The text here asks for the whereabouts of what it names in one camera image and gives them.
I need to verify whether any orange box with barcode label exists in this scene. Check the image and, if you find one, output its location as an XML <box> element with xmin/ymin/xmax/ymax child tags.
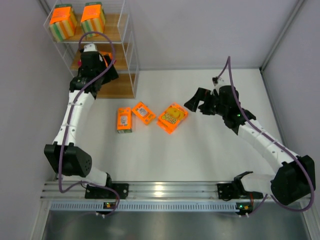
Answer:
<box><xmin>131</xmin><ymin>101</ymin><xmax>156</xmax><ymax>125</ymax></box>

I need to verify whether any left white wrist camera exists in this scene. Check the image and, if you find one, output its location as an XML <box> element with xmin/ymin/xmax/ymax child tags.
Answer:
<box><xmin>83</xmin><ymin>43</ymin><xmax>98</xmax><ymax>53</ymax></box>

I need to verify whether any slim orange sponge box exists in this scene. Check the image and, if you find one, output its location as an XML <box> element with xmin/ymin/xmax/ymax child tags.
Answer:
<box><xmin>116</xmin><ymin>107</ymin><xmax>133</xmax><ymax>134</ymax></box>

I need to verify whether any grey slotted cable duct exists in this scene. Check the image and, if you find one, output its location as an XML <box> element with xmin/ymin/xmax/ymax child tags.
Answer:
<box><xmin>50</xmin><ymin>201</ymin><xmax>252</xmax><ymax>213</ymax></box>

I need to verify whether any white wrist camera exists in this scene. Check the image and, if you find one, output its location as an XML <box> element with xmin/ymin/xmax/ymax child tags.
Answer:
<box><xmin>83</xmin><ymin>43</ymin><xmax>98</xmax><ymax>53</ymax></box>
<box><xmin>212</xmin><ymin>77</ymin><xmax>228</xmax><ymax>89</ymax></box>

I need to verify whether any white wire wooden shelf unit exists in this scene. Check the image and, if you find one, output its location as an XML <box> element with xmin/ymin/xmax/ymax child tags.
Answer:
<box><xmin>54</xmin><ymin>0</ymin><xmax>140</xmax><ymax>99</ymax></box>

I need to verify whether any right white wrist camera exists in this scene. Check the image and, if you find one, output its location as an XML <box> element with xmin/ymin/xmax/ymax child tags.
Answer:
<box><xmin>212</xmin><ymin>77</ymin><xmax>228</xmax><ymax>89</ymax></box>

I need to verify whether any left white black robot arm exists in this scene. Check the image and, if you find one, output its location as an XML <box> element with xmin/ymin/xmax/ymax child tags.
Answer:
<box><xmin>44</xmin><ymin>49</ymin><xmax>117</xmax><ymax>188</ymax></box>

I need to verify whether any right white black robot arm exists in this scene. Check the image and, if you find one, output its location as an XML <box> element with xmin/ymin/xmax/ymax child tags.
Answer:
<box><xmin>184</xmin><ymin>85</ymin><xmax>316</xmax><ymax>206</ymax></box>

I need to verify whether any yellow smiley sponge orange box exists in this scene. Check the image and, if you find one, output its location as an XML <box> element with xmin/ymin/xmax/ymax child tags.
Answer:
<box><xmin>157</xmin><ymin>102</ymin><xmax>188</xmax><ymax>134</ymax></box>

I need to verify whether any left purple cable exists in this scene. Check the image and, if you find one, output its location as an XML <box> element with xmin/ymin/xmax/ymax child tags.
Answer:
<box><xmin>57</xmin><ymin>31</ymin><xmax>120</xmax><ymax>194</ymax></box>

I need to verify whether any pink sponge orange box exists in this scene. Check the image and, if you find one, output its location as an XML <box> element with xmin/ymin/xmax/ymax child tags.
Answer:
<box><xmin>99</xmin><ymin>51</ymin><xmax>113</xmax><ymax>67</ymax></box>

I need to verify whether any striped sponge pack orange box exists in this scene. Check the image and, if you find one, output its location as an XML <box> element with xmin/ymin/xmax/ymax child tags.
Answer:
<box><xmin>49</xmin><ymin>4</ymin><xmax>77</xmax><ymax>42</ymax></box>

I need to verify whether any aluminium mounting rail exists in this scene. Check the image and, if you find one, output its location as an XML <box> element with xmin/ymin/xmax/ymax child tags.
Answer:
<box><xmin>40</xmin><ymin>181</ymin><xmax>250</xmax><ymax>200</ymax></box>

